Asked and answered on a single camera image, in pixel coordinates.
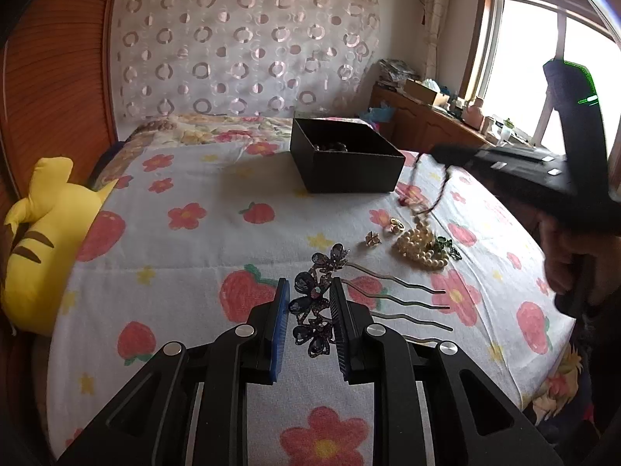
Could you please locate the strawberry print bedsheet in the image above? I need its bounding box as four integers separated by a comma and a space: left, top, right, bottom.
46, 143, 564, 466

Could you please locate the cardboard box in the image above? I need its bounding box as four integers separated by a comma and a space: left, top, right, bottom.
404, 78, 450, 107

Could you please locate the wooden cabinet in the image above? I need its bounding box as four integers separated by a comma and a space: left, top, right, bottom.
369, 82, 540, 157

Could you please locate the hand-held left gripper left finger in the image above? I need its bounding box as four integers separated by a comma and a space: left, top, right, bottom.
56, 276, 292, 466

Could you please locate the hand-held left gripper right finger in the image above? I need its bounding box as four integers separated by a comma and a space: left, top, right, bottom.
329, 276, 566, 466

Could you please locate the pile of printed bags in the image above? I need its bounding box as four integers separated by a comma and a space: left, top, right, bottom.
378, 58, 418, 88

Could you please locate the green brooch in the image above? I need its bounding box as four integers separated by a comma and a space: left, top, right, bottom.
434, 236, 463, 261

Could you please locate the beige window curtain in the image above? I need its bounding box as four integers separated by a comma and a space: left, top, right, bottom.
420, 0, 455, 79

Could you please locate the wooden wardrobe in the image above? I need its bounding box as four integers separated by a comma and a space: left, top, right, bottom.
0, 0, 123, 214

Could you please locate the blue plastic bag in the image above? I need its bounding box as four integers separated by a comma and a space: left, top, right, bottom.
359, 104, 394, 123

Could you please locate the pearl necklace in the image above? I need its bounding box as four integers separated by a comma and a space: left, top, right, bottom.
392, 218, 449, 271

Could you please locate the person's right hand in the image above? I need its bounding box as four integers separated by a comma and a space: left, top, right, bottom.
539, 217, 576, 295

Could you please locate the pink jar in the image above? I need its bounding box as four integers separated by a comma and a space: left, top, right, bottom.
463, 97, 486, 125

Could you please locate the circle pattern sheer curtain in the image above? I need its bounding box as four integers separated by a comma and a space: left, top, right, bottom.
114, 0, 382, 120

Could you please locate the dark flower hair comb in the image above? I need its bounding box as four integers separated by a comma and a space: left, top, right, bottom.
290, 243, 455, 360

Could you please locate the window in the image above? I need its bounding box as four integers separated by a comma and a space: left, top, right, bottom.
458, 0, 621, 152

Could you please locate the floral blanket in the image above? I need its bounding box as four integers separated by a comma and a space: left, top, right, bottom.
90, 113, 377, 190

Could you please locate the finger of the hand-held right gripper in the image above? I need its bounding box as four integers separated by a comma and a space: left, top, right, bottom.
429, 144, 487, 167

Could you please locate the black square box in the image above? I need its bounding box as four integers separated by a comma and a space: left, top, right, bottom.
290, 117, 406, 194

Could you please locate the dark red bead necklace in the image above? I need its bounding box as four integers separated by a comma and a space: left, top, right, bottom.
398, 153, 455, 217

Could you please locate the yellow plush toy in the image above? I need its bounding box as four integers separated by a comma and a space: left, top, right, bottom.
0, 156, 120, 336

